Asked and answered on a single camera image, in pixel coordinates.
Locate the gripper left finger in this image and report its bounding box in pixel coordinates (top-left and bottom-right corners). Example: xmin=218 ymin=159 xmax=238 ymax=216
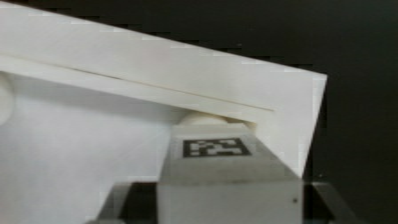
xmin=85 ymin=182 xmax=158 ymax=224

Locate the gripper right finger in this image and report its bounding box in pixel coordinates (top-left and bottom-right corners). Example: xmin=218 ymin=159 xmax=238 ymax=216
xmin=302 ymin=182 xmax=362 ymax=224

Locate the white table leg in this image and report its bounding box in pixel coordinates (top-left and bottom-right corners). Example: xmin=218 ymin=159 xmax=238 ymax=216
xmin=156 ymin=112 xmax=303 ymax=224

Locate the white square table top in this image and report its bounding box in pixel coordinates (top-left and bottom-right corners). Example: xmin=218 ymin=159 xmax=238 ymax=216
xmin=0 ymin=55 xmax=273 ymax=224

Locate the white U-shaped fence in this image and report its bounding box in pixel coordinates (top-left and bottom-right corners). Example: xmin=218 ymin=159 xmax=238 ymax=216
xmin=0 ymin=0 xmax=326 ymax=173

